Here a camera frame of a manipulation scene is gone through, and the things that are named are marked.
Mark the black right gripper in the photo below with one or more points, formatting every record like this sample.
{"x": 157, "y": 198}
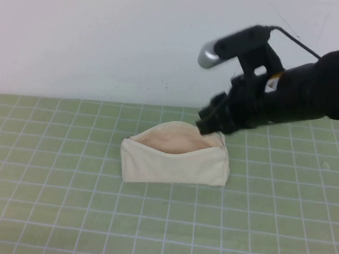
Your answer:
{"x": 246, "y": 104}

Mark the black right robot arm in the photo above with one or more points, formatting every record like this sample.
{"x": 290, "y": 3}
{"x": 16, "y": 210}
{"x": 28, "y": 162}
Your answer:
{"x": 310, "y": 95}

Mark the cream fabric pencil case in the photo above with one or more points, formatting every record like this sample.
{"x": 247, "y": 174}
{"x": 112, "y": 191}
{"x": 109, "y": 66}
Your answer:
{"x": 168, "y": 169}

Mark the green grid table mat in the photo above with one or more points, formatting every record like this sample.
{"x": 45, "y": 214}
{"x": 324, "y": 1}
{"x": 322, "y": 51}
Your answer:
{"x": 59, "y": 212}

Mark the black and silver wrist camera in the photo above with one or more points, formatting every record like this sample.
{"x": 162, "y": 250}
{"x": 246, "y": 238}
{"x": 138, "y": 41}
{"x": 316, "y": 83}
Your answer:
{"x": 240, "y": 43}

